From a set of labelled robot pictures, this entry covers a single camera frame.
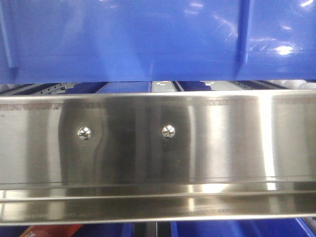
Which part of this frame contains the steel conveyor rail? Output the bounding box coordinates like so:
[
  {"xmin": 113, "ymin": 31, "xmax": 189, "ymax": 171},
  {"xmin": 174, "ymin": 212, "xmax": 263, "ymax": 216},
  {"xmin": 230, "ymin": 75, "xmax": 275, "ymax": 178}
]
[{"xmin": 0, "ymin": 90, "xmax": 316, "ymax": 226}]

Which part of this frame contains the right white roller track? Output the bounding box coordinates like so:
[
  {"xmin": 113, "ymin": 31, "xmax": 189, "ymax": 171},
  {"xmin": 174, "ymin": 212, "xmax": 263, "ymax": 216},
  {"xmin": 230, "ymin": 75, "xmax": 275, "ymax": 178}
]
[{"xmin": 268, "ymin": 79, "xmax": 316, "ymax": 89}]

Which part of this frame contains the steel screw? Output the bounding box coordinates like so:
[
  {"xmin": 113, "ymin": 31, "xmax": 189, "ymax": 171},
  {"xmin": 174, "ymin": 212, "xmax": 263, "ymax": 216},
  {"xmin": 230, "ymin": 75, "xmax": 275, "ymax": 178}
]
[
  {"xmin": 77, "ymin": 126, "xmax": 92, "ymax": 140},
  {"xmin": 161, "ymin": 124, "xmax": 176, "ymax": 138}
]

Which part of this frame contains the red cardboard box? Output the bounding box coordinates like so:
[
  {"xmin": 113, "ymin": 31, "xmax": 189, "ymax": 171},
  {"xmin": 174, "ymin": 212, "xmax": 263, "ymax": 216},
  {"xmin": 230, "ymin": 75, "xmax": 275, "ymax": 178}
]
[{"xmin": 20, "ymin": 224, "xmax": 83, "ymax": 237}]

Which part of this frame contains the right steel screw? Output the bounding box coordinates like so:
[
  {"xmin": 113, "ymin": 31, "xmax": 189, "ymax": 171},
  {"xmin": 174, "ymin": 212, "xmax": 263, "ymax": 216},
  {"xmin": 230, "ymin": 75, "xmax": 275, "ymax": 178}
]
[{"xmin": 161, "ymin": 124, "xmax": 176, "ymax": 138}]

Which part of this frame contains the large blue plastic bin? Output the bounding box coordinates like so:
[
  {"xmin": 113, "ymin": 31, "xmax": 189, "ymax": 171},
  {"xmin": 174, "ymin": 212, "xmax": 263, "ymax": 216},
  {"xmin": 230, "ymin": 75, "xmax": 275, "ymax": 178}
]
[{"xmin": 0, "ymin": 0, "xmax": 316, "ymax": 83}]

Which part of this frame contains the blue bin below rollers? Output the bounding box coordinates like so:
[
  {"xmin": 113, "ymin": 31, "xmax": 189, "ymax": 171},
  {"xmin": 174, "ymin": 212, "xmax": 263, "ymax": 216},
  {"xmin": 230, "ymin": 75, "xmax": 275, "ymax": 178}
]
[{"xmin": 171, "ymin": 218, "xmax": 316, "ymax": 237}]

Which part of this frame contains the left steel screw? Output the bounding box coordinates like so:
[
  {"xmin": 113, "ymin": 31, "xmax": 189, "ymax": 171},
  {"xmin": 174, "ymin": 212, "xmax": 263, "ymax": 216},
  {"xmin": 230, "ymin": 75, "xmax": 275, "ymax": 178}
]
[{"xmin": 77, "ymin": 126, "xmax": 92, "ymax": 140}]

